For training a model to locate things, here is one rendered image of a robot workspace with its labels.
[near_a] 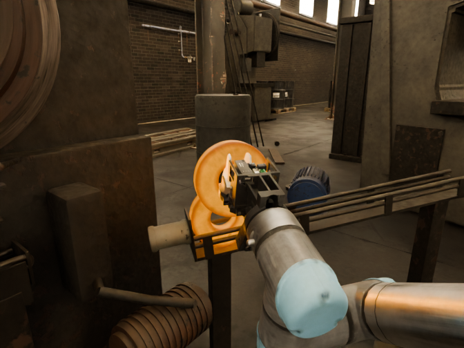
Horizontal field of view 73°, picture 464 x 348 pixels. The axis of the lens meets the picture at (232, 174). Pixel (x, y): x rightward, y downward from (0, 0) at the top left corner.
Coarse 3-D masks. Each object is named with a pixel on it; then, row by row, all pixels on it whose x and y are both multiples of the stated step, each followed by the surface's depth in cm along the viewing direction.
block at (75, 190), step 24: (48, 192) 65; (72, 192) 63; (96, 192) 65; (72, 216) 61; (96, 216) 65; (72, 240) 63; (96, 240) 66; (72, 264) 64; (96, 264) 67; (72, 288) 67
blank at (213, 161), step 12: (216, 144) 62; (228, 144) 60; (240, 144) 61; (204, 156) 60; (216, 156) 60; (240, 156) 62; (252, 156) 62; (204, 168) 60; (216, 168) 61; (204, 180) 61; (216, 180) 61; (204, 192) 61; (216, 192) 62; (204, 204) 62; (216, 204) 63; (228, 216) 64
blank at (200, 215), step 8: (200, 200) 72; (192, 208) 73; (200, 208) 72; (192, 216) 72; (200, 216) 73; (208, 216) 73; (240, 216) 76; (192, 224) 73; (200, 224) 73; (208, 224) 74; (224, 224) 78; (232, 224) 76; (240, 224) 77; (200, 232) 74; (208, 232) 74; (232, 240) 77
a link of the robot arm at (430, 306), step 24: (360, 288) 44; (384, 288) 40; (408, 288) 36; (432, 288) 33; (456, 288) 31; (360, 312) 42; (384, 312) 37; (408, 312) 34; (432, 312) 31; (456, 312) 29; (360, 336) 42; (384, 336) 38; (408, 336) 34; (432, 336) 31; (456, 336) 28
